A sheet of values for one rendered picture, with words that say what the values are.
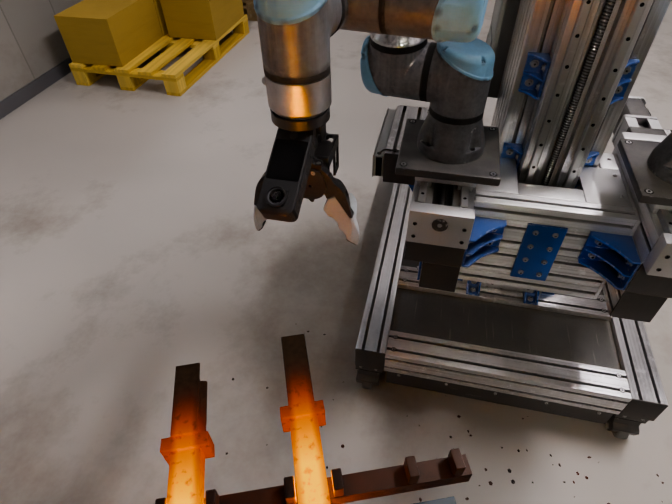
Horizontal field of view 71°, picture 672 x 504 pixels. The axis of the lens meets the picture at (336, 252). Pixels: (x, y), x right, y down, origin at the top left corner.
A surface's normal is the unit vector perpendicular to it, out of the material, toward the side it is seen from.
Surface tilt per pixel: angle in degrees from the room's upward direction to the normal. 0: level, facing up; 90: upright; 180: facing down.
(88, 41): 90
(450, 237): 90
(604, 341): 0
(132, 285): 0
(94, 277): 0
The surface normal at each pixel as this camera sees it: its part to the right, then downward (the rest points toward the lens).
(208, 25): -0.23, 0.68
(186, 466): -0.02, -0.71
